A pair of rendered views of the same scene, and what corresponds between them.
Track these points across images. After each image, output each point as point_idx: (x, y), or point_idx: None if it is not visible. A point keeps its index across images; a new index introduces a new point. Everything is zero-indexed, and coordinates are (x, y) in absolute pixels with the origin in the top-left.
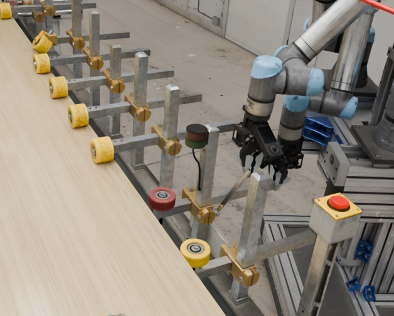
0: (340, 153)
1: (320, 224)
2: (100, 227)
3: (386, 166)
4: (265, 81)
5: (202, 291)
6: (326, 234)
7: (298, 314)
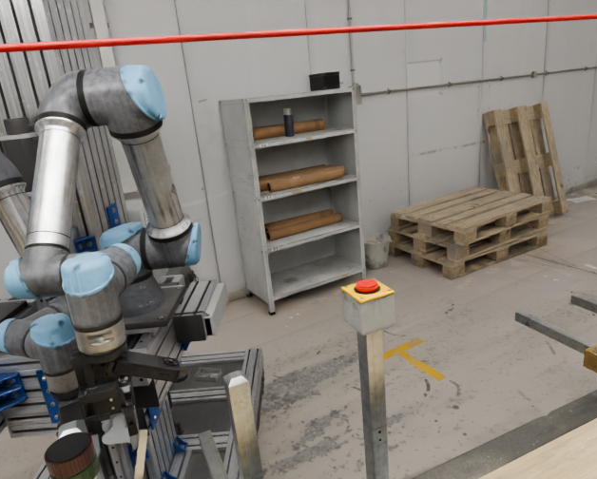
0: None
1: (377, 316)
2: None
3: (159, 327)
4: (111, 286)
5: None
6: (389, 318)
7: (375, 443)
